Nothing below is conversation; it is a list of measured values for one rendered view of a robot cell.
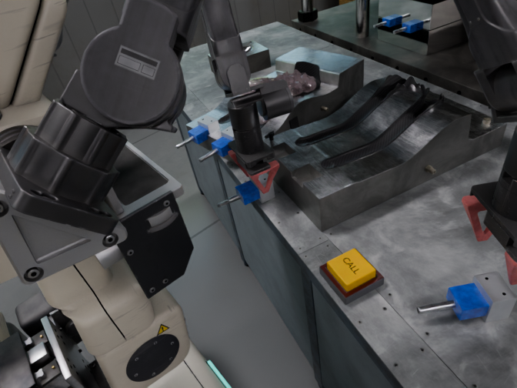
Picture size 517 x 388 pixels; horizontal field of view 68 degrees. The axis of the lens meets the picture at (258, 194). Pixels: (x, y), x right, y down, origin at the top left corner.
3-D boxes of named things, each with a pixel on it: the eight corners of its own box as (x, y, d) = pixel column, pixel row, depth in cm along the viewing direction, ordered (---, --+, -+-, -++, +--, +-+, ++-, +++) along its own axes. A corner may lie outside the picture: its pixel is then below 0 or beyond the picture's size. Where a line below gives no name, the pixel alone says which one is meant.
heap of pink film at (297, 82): (267, 127, 102) (263, 100, 97) (225, 110, 113) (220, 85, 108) (329, 88, 113) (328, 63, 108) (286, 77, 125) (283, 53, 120)
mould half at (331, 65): (247, 170, 98) (239, 134, 91) (190, 140, 114) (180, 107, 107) (363, 92, 121) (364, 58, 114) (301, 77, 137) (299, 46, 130)
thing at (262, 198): (225, 221, 84) (219, 202, 81) (215, 209, 88) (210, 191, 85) (275, 197, 88) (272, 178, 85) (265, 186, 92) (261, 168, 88)
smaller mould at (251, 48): (225, 82, 144) (221, 65, 139) (211, 71, 155) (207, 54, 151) (271, 66, 149) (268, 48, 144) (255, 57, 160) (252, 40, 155)
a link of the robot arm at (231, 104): (221, 95, 75) (230, 106, 71) (255, 85, 76) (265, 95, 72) (229, 126, 79) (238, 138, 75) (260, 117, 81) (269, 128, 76)
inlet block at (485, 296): (423, 334, 58) (427, 314, 55) (409, 306, 62) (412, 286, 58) (508, 319, 58) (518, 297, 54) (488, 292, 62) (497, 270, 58)
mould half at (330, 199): (321, 232, 77) (318, 180, 69) (265, 171, 97) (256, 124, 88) (501, 145, 90) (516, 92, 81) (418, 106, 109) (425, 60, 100)
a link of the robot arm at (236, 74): (217, 71, 77) (224, 65, 69) (269, 55, 79) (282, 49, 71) (235, 128, 80) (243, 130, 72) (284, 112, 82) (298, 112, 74)
